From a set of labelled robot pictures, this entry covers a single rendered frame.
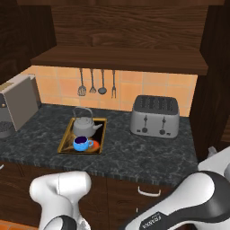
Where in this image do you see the grey metal kettle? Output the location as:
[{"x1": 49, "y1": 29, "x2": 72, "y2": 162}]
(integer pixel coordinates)
[{"x1": 71, "y1": 106, "x2": 103, "y2": 138}]

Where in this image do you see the dark wooden cabinet door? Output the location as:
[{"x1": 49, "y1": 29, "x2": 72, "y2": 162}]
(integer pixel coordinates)
[
  {"x1": 0, "y1": 0, "x2": 58, "y2": 87},
  {"x1": 189, "y1": 0, "x2": 230, "y2": 160}
]

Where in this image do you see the white curved drawer handle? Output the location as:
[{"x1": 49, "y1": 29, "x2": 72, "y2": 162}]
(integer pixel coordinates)
[{"x1": 137, "y1": 185, "x2": 162, "y2": 198}]

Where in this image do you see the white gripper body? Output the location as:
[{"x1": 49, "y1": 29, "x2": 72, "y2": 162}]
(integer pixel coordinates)
[{"x1": 197, "y1": 146, "x2": 230, "y2": 181}]

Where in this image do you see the grey hanging turner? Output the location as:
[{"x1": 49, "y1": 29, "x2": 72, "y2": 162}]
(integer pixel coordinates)
[{"x1": 88, "y1": 68, "x2": 98, "y2": 94}]

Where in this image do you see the grey hanging meat fork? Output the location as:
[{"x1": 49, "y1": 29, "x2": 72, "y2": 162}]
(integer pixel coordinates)
[{"x1": 111, "y1": 69, "x2": 118, "y2": 100}]

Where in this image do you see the dark wooden base cupboard door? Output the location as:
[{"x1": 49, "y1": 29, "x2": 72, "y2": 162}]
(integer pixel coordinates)
[{"x1": 0, "y1": 161, "x2": 108, "y2": 228}]

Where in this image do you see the silver four-slot toaster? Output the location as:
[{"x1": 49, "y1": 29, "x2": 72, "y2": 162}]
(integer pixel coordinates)
[{"x1": 128, "y1": 94, "x2": 181, "y2": 139}]

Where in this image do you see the grey hanging ladle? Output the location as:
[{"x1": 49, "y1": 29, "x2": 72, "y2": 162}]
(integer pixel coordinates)
[{"x1": 97, "y1": 68, "x2": 108, "y2": 95}]

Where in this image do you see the grey slotted spatula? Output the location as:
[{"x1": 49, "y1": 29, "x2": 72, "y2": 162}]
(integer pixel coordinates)
[{"x1": 77, "y1": 68, "x2": 88, "y2": 97}]

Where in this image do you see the grey coffee machine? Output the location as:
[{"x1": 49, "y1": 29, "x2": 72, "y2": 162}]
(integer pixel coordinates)
[{"x1": 0, "y1": 74, "x2": 40, "y2": 139}]

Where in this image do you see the dark wooden drawer front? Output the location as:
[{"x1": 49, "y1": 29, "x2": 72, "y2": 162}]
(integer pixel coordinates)
[{"x1": 106, "y1": 176, "x2": 181, "y2": 212}]

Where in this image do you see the blue mug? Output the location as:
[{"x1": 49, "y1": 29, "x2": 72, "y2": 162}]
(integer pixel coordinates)
[{"x1": 72, "y1": 136, "x2": 94, "y2": 153}]

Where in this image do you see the dark wooden wall cabinet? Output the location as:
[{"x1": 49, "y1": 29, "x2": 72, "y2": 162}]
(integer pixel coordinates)
[{"x1": 16, "y1": 0, "x2": 226, "y2": 76}]

